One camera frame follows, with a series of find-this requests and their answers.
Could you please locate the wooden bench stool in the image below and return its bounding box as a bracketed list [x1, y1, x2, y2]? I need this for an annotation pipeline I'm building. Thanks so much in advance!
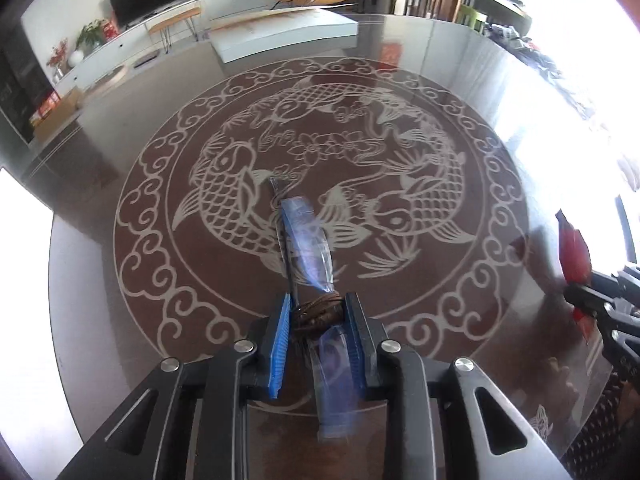
[148, 6, 202, 53]

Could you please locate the black display cabinet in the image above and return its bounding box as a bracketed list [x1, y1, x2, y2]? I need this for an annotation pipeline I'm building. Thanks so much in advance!
[1, 24, 53, 143]

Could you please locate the red packet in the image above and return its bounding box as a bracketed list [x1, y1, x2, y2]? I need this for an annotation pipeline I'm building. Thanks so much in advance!
[555, 209, 596, 341]

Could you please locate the white storage box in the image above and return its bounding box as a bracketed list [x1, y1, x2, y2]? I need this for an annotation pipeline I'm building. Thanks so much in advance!
[1, 169, 82, 479]

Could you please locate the leafy plant beside vase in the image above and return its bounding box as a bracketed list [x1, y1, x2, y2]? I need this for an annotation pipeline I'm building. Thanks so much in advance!
[76, 20, 110, 55]

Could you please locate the red flower vase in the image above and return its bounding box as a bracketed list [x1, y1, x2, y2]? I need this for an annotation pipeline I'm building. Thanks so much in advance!
[47, 38, 70, 84]

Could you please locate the white tv cabinet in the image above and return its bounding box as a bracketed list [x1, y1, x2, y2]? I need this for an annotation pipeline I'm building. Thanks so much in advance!
[53, 0, 268, 96]

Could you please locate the wooden side table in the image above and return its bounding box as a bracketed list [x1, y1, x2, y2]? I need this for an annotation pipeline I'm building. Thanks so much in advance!
[462, 0, 532, 36]

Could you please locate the clear plastic zip bag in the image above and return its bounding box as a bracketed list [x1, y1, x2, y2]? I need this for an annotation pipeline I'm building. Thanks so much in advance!
[269, 177, 357, 442]

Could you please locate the cardboard box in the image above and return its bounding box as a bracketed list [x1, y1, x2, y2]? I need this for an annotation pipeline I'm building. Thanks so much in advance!
[34, 87, 84, 143]

